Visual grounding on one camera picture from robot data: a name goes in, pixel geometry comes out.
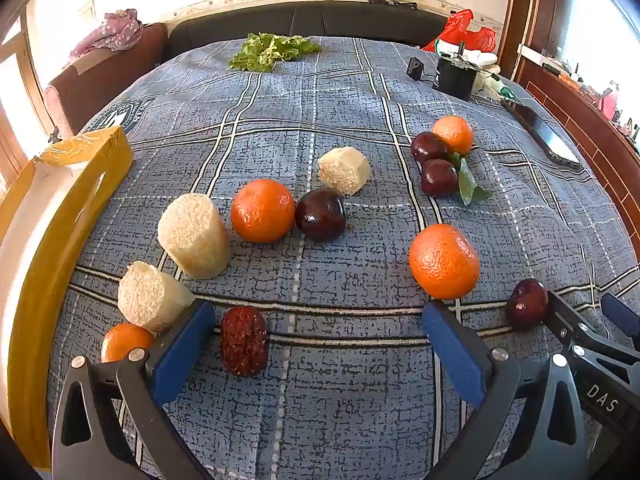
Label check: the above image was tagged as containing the white plastic bag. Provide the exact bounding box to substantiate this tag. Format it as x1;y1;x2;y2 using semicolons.
470;50;521;103

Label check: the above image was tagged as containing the yellow cardboard box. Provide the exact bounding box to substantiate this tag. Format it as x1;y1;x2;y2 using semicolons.
0;126;134;471

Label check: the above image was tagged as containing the brown armchair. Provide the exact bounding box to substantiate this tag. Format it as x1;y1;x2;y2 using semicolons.
44;22;169;136

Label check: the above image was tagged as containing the blue plaid blanket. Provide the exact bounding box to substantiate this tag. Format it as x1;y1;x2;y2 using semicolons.
47;35;640;480

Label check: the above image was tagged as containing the wooden cabinet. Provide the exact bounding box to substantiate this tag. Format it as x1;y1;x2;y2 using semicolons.
512;45;640;281

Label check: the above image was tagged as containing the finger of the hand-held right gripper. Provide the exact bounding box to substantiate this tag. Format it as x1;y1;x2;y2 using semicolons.
600;293;640;353
542;290;603;356

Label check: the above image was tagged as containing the wrinkled red date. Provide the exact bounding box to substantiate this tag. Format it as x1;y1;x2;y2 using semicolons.
220;306;270;377

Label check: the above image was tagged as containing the orange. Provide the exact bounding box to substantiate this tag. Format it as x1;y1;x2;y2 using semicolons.
408;223;481;301
230;178;297;244
432;115;475;156
101;322;156;363

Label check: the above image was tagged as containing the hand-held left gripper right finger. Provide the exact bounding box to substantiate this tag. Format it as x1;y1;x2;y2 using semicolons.
421;301;588;480

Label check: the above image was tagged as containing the red plastic bag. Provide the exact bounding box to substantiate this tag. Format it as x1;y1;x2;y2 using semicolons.
422;9;497;53

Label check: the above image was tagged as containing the black sofa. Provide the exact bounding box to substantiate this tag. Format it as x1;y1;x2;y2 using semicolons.
165;0;448;61

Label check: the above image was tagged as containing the green leaf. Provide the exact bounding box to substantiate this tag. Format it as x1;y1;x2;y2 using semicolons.
447;151;493;206

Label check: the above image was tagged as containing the green lettuce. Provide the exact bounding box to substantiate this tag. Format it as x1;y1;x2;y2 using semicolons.
229;32;322;72

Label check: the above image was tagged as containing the black phone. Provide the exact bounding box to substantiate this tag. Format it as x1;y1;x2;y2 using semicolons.
500;99;582;168

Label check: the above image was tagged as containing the large loofah piece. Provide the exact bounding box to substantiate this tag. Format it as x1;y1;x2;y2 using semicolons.
157;192;231;281

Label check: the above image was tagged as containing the slanted loofah piece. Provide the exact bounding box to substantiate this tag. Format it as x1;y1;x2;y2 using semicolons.
117;261;197;333

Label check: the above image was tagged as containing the small loofah piece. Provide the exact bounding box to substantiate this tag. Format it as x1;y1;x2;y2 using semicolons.
317;146;372;196

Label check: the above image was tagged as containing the black box device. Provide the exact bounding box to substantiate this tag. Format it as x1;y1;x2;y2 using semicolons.
432;42;481;101

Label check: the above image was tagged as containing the dark red plum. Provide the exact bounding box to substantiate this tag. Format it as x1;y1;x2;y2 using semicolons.
294;186;347;242
411;131;451;165
420;158;459;197
505;278;550;332

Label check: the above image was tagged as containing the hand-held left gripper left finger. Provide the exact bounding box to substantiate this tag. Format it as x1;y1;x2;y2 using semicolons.
51;300;216;480

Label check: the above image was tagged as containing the wooden door frame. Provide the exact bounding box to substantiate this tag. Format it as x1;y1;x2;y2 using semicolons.
500;0;543;78

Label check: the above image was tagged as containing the purple floral cloth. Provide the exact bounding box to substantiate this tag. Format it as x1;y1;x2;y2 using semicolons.
70;9;143;58

